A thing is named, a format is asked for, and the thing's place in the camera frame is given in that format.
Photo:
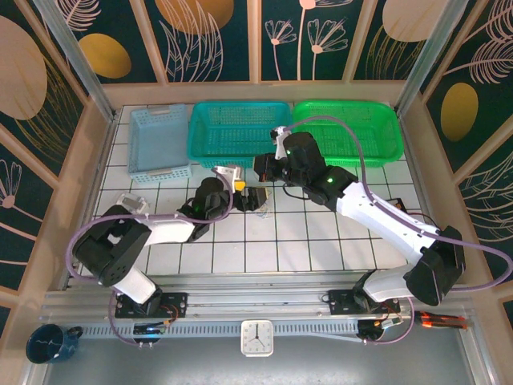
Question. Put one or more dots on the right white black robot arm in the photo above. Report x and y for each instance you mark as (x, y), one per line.
(360, 210)

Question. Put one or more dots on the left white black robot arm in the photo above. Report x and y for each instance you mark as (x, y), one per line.
(168, 233)

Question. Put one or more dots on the teal plastic basket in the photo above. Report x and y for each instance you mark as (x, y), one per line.
(236, 132)

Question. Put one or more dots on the green plastic basket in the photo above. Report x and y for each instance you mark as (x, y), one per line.
(372, 132)

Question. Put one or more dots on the light blue plastic basket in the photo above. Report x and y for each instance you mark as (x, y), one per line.
(160, 140)

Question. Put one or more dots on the black board with brass connectors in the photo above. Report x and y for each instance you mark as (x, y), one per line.
(398, 204)

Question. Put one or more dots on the white square clock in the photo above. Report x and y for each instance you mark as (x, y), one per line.
(257, 337)

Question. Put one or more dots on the small circuit board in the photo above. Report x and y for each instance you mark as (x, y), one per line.
(390, 322)
(150, 329)

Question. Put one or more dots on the orange black pliers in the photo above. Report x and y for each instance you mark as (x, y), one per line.
(441, 319)

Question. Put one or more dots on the dark blue mug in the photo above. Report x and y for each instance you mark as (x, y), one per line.
(48, 345)

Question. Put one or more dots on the clear white plastic bracket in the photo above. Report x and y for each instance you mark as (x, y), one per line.
(130, 200)

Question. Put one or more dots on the aluminium mounting rail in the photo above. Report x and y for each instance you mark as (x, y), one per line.
(260, 298)

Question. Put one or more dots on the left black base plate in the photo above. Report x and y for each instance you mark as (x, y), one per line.
(178, 301)

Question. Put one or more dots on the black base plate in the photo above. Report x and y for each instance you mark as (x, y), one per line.
(178, 301)
(338, 302)

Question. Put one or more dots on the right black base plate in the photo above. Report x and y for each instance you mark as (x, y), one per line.
(338, 302)

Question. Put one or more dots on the aluminium frame post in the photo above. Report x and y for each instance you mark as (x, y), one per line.
(425, 60)
(78, 68)

